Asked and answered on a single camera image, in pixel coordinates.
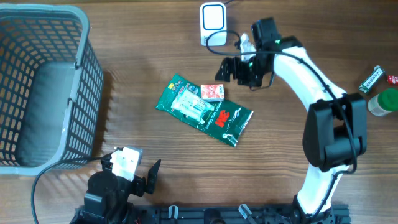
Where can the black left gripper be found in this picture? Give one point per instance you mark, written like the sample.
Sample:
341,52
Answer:
140,183

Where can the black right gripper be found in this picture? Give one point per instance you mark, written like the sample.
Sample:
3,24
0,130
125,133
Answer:
227,63

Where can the red white small box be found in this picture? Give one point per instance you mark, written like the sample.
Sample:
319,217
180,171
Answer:
212,93

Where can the teal white wipes packet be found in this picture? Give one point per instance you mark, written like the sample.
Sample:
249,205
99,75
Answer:
192,106

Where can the green 3M gloves package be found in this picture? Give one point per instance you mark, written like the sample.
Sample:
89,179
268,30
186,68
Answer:
226,122

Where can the green white gum pack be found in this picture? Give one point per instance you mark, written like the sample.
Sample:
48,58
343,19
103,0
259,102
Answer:
367,85

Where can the green lid spice jar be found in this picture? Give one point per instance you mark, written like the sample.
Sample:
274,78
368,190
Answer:
383,103

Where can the red stick sachet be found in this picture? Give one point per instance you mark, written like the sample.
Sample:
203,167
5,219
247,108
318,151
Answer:
392,79

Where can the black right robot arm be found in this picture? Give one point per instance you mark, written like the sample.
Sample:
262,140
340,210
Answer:
335,129

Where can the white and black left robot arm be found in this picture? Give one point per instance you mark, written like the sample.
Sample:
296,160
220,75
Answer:
106,200

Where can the white barcode scanner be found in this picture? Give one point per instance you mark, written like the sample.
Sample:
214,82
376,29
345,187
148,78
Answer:
213,19

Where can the grey plastic mesh basket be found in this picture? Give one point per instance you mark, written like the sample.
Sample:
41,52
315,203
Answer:
51,88

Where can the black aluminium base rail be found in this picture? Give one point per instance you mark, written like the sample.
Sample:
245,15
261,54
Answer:
278,213

